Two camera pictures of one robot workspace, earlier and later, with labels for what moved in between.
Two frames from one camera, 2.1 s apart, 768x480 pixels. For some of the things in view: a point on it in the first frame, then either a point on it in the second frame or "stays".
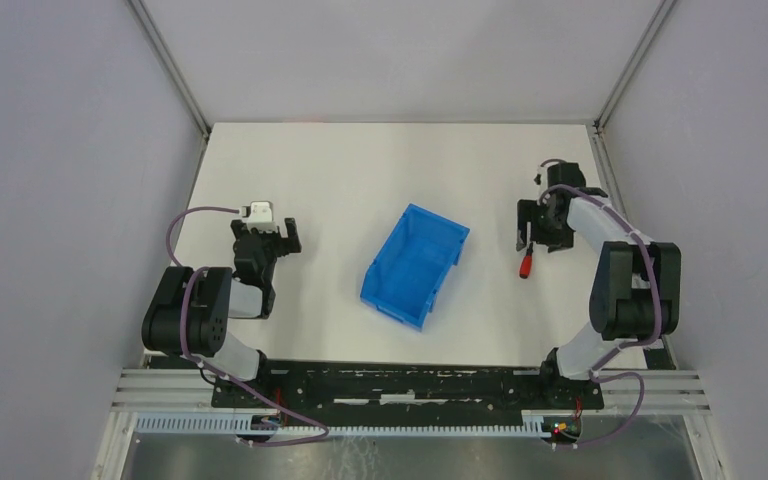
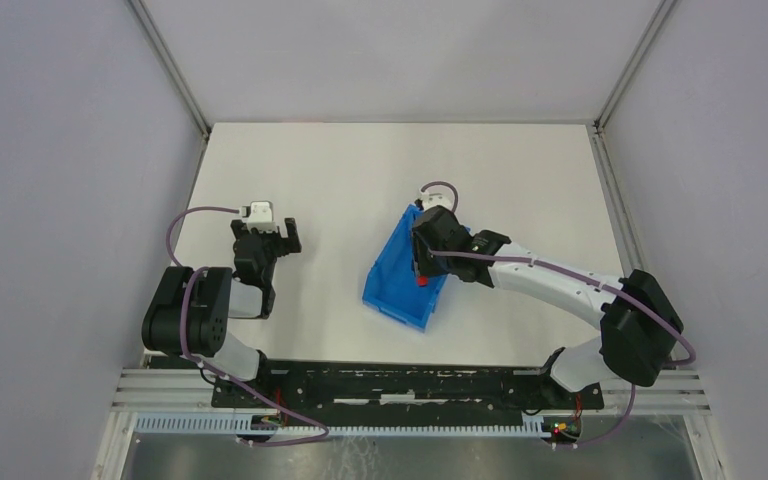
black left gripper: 277,240 stays
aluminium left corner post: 163,50 stays
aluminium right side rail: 615,194 stays
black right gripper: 531,220 -> 420,261
